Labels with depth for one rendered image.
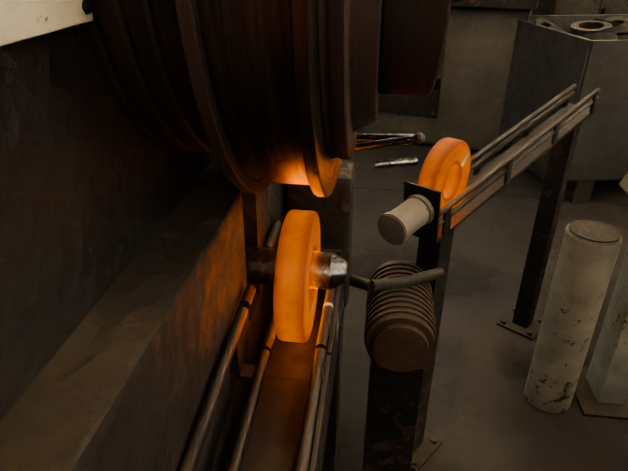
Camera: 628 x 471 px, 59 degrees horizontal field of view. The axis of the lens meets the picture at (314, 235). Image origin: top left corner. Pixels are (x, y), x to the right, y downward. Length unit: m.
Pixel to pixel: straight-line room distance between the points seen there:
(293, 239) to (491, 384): 1.17
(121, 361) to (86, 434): 0.06
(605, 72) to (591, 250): 1.44
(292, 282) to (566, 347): 1.03
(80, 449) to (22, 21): 0.22
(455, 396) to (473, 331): 0.31
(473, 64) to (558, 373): 2.04
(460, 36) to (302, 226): 2.68
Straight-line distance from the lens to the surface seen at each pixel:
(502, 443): 1.54
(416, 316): 0.98
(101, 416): 0.34
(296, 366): 0.67
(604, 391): 1.70
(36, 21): 0.33
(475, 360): 1.75
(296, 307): 0.58
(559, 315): 1.47
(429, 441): 1.48
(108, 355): 0.38
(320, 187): 0.43
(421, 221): 0.97
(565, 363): 1.54
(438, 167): 0.99
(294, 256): 0.58
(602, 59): 2.67
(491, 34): 3.20
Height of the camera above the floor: 1.11
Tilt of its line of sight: 29 degrees down
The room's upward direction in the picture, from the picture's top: straight up
